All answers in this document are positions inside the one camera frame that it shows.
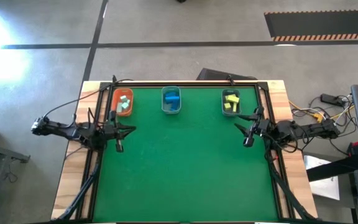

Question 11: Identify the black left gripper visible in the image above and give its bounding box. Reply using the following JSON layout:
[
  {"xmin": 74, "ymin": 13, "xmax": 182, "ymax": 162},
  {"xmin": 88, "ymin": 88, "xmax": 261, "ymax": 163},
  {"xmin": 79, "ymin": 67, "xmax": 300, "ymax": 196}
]
[{"xmin": 106, "ymin": 110, "xmax": 137, "ymax": 153}]

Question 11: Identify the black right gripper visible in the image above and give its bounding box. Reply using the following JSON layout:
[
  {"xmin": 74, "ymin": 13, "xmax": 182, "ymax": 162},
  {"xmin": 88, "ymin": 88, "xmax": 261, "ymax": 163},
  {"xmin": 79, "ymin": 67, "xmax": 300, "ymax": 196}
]
[{"xmin": 234, "ymin": 105, "xmax": 273, "ymax": 149}]

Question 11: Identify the grey-blue plastic basket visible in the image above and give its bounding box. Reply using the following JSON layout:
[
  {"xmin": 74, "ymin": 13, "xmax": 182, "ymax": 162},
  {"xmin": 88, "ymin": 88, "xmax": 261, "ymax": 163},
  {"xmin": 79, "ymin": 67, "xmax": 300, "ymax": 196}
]
[{"xmin": 221, "ymin": 88, "xmax": 241, "ymax": 118}]

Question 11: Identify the orange plastic basket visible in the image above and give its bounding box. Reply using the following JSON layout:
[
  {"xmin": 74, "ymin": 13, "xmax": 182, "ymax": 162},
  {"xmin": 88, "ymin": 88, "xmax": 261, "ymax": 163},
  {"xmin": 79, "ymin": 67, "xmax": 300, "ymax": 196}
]
[{"xmin": 110, "ymin": 88, "xmax": 134, "ymax": 118}]

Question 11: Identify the teal plastic basket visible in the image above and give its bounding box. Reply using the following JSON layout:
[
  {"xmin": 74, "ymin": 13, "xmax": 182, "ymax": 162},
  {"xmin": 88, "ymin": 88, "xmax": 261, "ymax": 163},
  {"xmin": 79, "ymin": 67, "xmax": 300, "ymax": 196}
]
[{"xmin": 161, "ymin": 85, "xmax": 181, "ymax": 115}]

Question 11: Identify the black slanted panel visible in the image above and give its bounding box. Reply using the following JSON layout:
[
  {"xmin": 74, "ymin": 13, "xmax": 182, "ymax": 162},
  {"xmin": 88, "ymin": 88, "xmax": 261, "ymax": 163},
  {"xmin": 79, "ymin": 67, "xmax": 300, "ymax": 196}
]
[{"xmin": 196, "ymin": 68, "xmax": 258, "ymax": 82}]

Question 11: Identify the black power adapter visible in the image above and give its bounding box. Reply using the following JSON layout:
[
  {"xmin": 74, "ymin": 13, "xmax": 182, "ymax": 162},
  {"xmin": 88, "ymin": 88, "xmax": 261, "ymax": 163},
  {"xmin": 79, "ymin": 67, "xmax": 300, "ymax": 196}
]
[{"xmin": 320, "ymin": 93, "xmax": 347, "ymax": 107}]

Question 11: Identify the black desk leg bar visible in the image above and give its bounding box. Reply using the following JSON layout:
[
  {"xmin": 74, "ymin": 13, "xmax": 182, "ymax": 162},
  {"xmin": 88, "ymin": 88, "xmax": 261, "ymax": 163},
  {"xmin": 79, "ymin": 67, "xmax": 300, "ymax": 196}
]
[{"xmin": 306, "ymin": 154, "xmax": 358, "ymax": 182}]

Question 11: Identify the white paper sheet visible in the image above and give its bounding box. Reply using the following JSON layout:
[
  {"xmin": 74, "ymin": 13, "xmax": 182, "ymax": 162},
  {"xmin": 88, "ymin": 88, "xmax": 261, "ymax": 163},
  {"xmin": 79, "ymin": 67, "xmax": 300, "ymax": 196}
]
[{"xmin": 303, "ymin": 154, "xmax": 341, "ymax": 201}]

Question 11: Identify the black hazard-striped floor mat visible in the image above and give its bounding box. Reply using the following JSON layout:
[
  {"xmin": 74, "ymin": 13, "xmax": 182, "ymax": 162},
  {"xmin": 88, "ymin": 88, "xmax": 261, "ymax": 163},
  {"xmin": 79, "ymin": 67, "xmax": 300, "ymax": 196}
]
[{"xmin": 264, "ymin": 9, "xmax": 358, "ymax": 42}]

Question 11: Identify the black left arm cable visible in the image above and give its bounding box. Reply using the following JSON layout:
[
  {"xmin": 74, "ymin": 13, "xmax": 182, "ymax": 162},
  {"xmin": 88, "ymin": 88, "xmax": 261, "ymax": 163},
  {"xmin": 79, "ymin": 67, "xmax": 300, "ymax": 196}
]
[{"xmin": 42, "ymin": 79, "xmax": 134, "ymax": 121}]

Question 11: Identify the yellow cable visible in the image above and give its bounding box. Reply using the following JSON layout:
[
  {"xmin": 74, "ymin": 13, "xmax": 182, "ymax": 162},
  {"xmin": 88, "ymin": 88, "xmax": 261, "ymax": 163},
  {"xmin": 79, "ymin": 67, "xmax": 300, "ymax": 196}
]
[{"xmin": 289, "ymin": 101, "xmax": 325, "ymax": 121}]

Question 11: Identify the black table frame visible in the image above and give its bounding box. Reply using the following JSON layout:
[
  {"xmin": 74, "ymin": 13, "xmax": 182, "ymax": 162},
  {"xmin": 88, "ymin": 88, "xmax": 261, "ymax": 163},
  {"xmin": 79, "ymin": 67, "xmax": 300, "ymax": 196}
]
[{"xmin": 75, "ymin": 81, "xmax": 291, "ymax": 222}]

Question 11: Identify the black diagonal frame strut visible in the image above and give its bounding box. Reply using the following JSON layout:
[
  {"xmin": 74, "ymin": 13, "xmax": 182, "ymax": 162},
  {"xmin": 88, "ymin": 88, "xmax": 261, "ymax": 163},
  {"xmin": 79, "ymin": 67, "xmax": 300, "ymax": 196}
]
[
  {"xmin": 57, "ymin": 149, "xmax": 104, "ymax": 221},
  {"xmin": 264, "ymin": 146, "xmax": 316, "ymax": 221}
]

